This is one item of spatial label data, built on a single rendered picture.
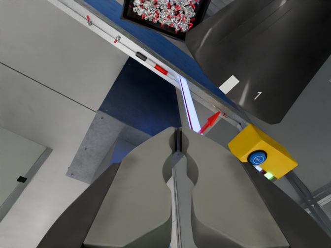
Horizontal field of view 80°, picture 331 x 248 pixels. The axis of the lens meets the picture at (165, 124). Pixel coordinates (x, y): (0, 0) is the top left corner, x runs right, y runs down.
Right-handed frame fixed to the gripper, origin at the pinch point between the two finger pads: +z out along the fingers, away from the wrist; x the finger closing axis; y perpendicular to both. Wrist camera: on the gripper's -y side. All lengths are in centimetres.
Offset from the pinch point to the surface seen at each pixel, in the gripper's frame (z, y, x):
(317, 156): 60, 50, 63
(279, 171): 35, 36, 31
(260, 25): 22.0, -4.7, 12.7
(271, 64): 21.7, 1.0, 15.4
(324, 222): 38, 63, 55
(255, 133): 37.4, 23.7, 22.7
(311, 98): 89, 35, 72
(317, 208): 42, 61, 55
